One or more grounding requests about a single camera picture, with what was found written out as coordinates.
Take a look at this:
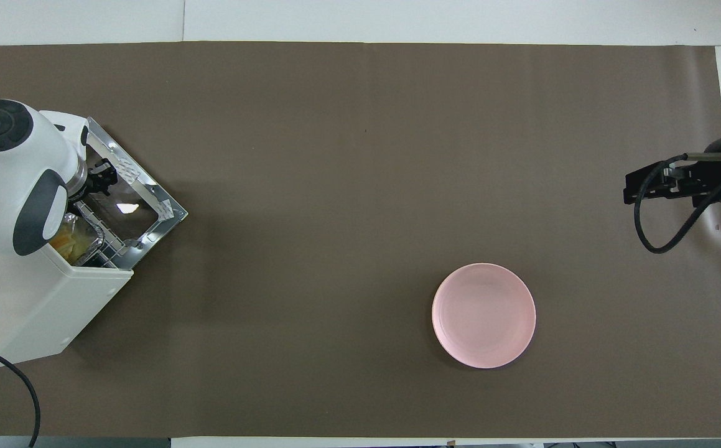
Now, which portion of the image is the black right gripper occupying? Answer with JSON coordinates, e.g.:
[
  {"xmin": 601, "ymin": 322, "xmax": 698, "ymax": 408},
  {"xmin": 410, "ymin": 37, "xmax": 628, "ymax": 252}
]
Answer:
[{"xmin": 624, "ymin": 154, "xmax": 709, "ymax": 207}]

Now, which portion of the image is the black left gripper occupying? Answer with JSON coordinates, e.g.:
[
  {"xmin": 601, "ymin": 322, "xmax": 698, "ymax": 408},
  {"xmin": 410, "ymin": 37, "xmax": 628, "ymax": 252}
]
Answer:
[{"xmin": 73, "ymin": 159, "xmax": 118, "ymax": 200}]

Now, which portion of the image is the aluminium foil baking tray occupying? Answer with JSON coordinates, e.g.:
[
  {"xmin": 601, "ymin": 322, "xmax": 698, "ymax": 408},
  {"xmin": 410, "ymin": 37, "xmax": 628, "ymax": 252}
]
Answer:
[{"xmin": 49, "ymin": 212, "xmax": 103, "ymax": 265}]

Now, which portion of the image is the sliced golden bread loaf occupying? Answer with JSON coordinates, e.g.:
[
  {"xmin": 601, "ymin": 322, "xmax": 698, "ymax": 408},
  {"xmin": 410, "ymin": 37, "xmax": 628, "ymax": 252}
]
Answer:
[{"xmin": 52, "ymin": 224, "xmax": 87, "ymax": 259}]

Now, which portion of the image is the chrome framed glass oven door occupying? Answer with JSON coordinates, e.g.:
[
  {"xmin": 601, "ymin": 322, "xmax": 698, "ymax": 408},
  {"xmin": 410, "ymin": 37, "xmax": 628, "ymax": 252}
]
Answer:
[{"xmin": 83, "ymin": 116, "xmax": 188, "ymax": 269}]

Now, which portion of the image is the white toaster oven body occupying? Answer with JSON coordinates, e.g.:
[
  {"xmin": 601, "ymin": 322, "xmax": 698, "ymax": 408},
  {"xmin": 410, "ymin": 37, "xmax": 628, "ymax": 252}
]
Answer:
[{"xmin": 0, "ymin": 230, "xmax": 134, "ymax": 371}]

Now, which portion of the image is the round pink plate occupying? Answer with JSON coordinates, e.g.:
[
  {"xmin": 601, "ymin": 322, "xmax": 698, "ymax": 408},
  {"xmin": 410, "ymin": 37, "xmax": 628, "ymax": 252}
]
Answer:
[{"xmin": 431, "ymin": 263, "xmax": 537, "ymax": 370}]

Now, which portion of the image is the large brown table mat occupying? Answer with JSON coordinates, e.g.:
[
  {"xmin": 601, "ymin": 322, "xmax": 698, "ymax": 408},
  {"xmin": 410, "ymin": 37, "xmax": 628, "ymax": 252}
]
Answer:
[{"xmin": 0, "ymin": 41, "xmax": 721, "ymax": 439}]

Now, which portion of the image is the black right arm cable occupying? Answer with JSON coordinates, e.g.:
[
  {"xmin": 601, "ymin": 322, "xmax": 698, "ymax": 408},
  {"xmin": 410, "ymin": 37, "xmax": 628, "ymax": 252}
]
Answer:
[{"xmin": 633, "ymin": 152, "xmax": 721, "ymax": 254}]

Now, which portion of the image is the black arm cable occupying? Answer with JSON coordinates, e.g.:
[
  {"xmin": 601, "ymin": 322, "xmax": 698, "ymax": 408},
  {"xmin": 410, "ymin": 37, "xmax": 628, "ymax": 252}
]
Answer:
[
  {"xmin": 633, "ymin": 152, "xmax": 721, "ymax": 254},
  {"xmin": 0, "ymin": 338, "xmax": 42, "ymax": 448}
]

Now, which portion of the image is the metal wire oven rack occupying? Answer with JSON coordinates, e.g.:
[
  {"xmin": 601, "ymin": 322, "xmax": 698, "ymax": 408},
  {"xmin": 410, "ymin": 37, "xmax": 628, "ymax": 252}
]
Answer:
[{"xmin": 77, "ymin": 202, "xmax": 134, "ymax": 269}]

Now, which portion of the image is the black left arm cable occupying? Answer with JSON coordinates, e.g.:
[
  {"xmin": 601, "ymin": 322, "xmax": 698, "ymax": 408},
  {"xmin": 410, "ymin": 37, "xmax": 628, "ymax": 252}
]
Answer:
[{"xmin": 0, "ymin": 338, "xmax": 42, "ymax": 448}]

